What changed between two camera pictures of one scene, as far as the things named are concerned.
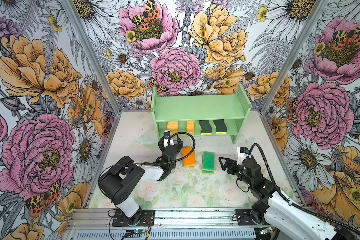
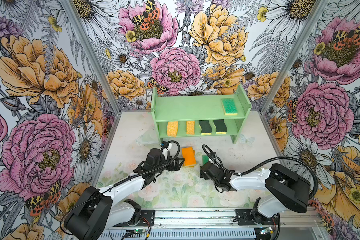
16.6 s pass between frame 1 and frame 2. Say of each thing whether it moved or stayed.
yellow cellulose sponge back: stayed
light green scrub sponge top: moved
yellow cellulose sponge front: stayed
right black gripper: moved
